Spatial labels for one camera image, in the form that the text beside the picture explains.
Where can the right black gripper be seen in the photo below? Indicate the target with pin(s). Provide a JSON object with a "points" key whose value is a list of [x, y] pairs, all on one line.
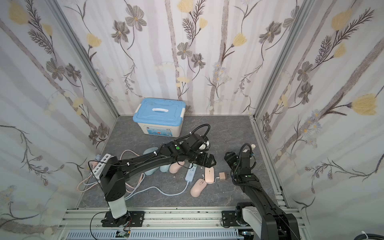
{"points": [[232, 160]]}

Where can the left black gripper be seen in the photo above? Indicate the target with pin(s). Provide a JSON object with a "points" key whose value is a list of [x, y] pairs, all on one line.
{"points": [[202, 159]]}

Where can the peach charger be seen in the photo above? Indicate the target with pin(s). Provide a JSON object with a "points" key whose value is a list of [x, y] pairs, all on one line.
{"points": [[222, 176]]}

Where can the light blue power strip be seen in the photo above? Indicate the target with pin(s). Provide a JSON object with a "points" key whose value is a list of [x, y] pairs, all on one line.
{"points": [[191, 173]]}

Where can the peach mouse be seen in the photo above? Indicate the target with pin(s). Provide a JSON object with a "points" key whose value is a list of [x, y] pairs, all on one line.
{"points": [[209, 175]]}

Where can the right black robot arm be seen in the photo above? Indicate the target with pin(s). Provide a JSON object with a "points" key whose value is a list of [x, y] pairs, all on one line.
{"points": [[268, 220]]}

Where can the pink mouse left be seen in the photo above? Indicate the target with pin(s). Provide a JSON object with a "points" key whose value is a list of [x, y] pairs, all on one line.
{"points": [[175, 167]]}

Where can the pink mouse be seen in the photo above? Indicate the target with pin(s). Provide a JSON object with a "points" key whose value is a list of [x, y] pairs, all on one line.
{"points": [[198, 187], [175, 167]]}

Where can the blue mouse right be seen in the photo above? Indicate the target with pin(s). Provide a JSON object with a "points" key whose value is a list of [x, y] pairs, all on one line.
{"points": [[165, 168]]}

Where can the pink mouse front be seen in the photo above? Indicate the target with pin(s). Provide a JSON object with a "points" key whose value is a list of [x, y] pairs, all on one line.
{"points": [[198, 187]]}

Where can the blue mouse near strip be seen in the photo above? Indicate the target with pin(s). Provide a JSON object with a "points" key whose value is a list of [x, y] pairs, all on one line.
{"points": [[150, 150]]}

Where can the blue mouse left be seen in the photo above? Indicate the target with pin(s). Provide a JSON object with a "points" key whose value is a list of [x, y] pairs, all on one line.
{"points": [[150, 172]]}

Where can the blue lid storage box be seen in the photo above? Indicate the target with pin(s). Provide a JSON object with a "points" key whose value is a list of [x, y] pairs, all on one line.
{"points": [[160, 117]]}

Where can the white multi socket power strip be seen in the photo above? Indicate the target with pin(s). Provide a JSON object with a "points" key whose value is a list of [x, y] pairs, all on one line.
{"points": [[99, 165]]}

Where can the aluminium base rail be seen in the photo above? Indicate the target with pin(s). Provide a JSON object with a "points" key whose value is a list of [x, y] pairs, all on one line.
{"points": [[176, 223]]}

